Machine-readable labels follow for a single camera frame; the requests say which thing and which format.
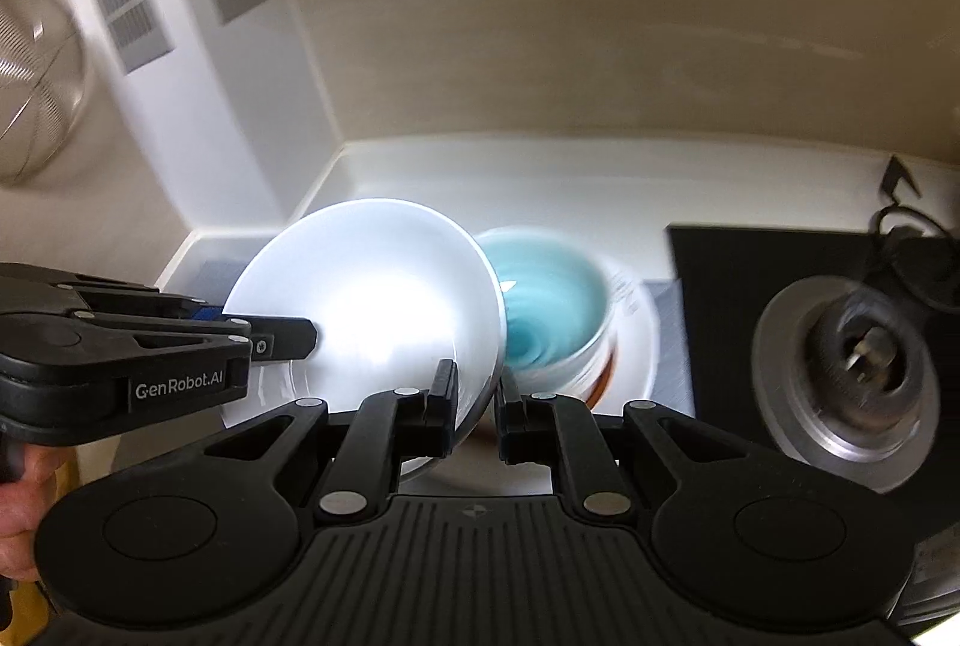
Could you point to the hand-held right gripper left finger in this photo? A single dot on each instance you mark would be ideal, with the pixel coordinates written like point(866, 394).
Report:
point(442, 406)

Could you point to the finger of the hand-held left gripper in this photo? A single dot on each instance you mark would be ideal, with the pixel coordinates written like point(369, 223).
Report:
point(285, 338)
point(206, 313)

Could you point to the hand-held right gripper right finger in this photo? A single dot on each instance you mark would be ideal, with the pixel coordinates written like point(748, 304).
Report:
point(510, 425)

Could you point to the brown plate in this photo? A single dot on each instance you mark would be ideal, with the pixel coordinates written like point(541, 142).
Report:
point(598, 387)

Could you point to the white bowl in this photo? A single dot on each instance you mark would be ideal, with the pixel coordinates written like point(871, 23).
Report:
point(375, 301)

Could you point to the light blue bowl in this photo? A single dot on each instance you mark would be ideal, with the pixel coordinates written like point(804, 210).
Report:
point(547, 308)

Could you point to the person's left hand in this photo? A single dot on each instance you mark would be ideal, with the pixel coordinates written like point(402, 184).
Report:
point(30, 511)

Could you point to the grey woven mat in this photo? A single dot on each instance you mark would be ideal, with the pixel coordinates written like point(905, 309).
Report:
point(675, 331)

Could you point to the black glass stove top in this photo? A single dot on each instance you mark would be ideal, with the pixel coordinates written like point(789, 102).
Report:
point(720, 271)

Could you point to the metal mesh strainer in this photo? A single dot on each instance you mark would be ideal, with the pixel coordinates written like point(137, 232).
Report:
point(37, 91)

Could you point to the silver stove burner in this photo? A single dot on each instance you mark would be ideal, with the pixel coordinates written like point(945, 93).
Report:
point(832, 436)

